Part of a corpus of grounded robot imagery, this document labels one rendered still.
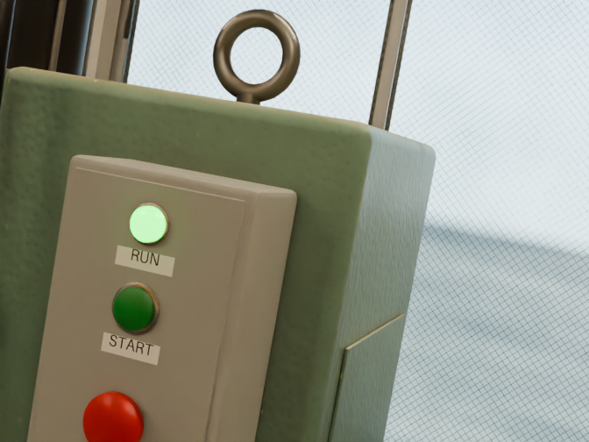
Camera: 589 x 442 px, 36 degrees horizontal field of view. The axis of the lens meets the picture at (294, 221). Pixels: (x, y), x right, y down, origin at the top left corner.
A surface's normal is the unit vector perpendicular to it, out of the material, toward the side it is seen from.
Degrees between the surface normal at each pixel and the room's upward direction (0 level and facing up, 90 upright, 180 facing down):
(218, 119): 90
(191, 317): 90
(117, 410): 82
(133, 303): 87
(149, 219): 87
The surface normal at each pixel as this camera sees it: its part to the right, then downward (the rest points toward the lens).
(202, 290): -0.31, 0.02
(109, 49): 0.95, 0.18
